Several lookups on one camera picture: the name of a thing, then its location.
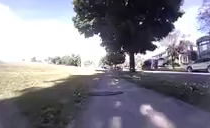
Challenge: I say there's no small green tree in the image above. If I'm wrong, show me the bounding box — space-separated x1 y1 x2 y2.
99 51 127 70

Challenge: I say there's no row of trees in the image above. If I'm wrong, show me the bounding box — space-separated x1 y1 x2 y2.
30 53 83 67

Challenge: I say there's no grey concrete pavement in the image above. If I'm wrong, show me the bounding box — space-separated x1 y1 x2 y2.
71 71 210 128

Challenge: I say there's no dark vehicle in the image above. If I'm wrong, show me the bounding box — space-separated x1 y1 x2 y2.
141 58 159 71

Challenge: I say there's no large green tree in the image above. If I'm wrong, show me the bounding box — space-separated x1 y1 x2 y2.
72 0 186 73

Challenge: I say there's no white vehicle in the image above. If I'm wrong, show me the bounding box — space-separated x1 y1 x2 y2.
157 57 170 68

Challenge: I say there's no thin reddish tree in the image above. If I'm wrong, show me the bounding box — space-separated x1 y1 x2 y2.
160 31 195 70

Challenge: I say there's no grass strip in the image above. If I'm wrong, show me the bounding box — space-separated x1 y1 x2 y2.
120 70 210 113

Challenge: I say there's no grey asphalt road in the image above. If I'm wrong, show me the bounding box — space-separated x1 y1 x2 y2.
142 69 210 76

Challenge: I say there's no wide grass field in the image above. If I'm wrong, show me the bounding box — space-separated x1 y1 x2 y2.
0 62 105 128

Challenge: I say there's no house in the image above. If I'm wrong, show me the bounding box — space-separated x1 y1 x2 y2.
177 49 198 65
195 35 210 60

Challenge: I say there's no white car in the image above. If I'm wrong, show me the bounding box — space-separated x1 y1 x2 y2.
185 56 210 74

